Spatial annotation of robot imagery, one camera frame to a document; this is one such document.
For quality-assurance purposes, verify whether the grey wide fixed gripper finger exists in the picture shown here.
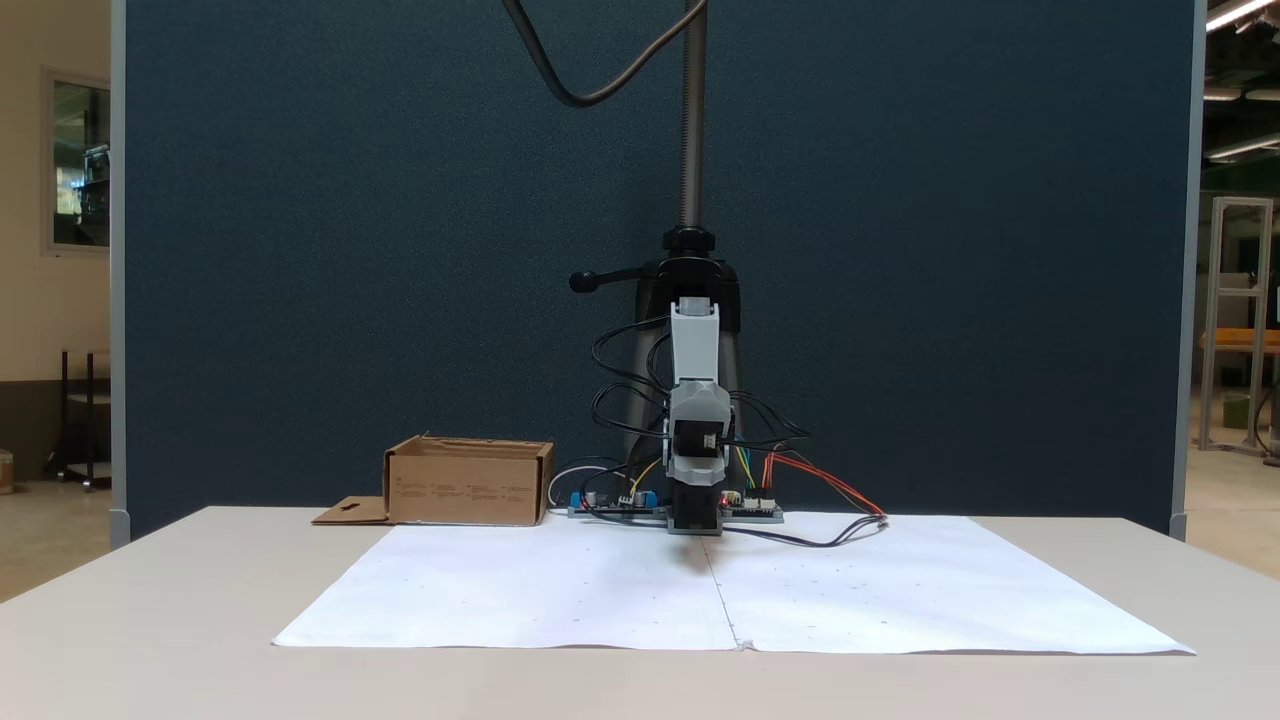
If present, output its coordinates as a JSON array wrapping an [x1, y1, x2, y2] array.
[[668, 380, 731, 422]]

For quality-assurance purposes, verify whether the circuit board with blue parts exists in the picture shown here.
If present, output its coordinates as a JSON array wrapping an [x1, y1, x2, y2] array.
[[568, 488, 663, 519]]

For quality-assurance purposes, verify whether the brown cardboard box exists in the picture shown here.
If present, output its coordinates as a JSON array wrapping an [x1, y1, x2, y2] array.
[[311, 433, 556, 528]]

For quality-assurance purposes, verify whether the white paper sheet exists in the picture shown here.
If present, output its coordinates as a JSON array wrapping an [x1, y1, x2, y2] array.
[[705, 515, 1197, 657], [272, 520, 741, 651]]

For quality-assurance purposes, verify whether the dark blue partition panel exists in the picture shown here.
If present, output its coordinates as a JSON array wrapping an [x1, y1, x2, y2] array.
[[110, 0, 1206, 543]]

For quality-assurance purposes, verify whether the orange wooden table top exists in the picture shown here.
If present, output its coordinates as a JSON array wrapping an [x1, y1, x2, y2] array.
[[1200, 330, 1280, 354]]

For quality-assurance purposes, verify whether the black shelf rack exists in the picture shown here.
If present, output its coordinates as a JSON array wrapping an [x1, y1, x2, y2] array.
[[55, 345, 113, 491]]

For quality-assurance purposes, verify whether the circuit board with orange wires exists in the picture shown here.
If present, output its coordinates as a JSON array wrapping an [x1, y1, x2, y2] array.
[[722, 490, 786, 525]]

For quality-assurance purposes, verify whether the black motor cable bundle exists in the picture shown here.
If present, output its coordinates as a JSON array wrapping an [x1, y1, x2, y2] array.
[[590, 318, 673, 447]]

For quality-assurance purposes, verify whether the black motor cable loop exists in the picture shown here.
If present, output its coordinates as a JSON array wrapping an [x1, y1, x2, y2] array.
[[728, 392, 811, 449]]

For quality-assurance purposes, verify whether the white cable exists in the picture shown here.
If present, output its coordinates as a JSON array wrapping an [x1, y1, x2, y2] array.
[[546, 462, 626, 513]]

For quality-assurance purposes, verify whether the black and orange cable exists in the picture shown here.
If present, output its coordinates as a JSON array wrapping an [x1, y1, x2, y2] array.
[[722, 443, 891, 549]]

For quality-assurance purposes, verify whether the black camera tripod stand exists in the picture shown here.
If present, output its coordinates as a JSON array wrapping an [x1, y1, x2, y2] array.
[[568, 0, 747, 511]]

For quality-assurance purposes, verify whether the thick black hanging cable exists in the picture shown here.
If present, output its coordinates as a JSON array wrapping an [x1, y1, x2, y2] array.
[[503, 0, 709, 109]]

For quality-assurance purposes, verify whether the aluminium profile frame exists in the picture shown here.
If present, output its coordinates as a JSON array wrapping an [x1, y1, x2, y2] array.
[[1198, 196, 1277, 457]]

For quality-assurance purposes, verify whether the framed wall window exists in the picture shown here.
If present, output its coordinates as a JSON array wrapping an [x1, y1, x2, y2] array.
[[40, 68, 111, 257]]

